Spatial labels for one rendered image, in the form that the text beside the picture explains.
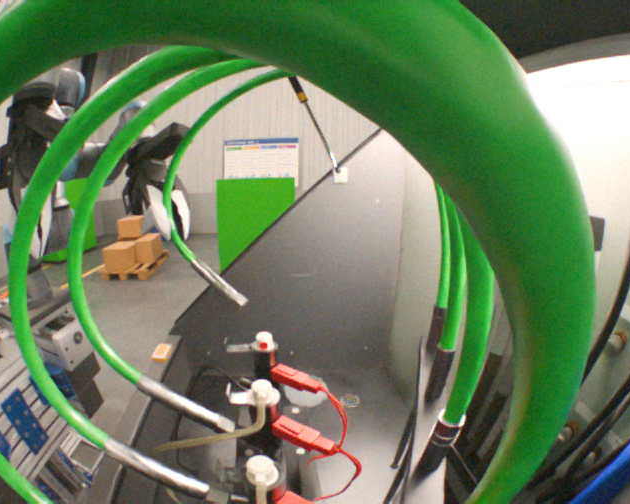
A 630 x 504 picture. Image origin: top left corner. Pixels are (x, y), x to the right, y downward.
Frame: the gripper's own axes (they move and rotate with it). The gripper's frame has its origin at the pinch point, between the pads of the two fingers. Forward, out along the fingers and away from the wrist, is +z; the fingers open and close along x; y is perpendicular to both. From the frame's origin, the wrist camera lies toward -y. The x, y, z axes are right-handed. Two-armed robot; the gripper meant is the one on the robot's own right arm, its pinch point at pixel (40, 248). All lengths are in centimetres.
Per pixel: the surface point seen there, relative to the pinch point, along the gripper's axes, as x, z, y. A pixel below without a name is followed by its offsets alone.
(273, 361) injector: 1.1, 12.6, -29.9
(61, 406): 16.3, 7.0, -15.5
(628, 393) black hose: 24, 3, -49
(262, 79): -7.8, -17.9, -28.7
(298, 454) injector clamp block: 4.4, 25.7, -32.0
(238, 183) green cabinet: -318, 0, 17
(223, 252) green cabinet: -318, 84, 38
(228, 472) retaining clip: 15.8, 11.5, -26.8
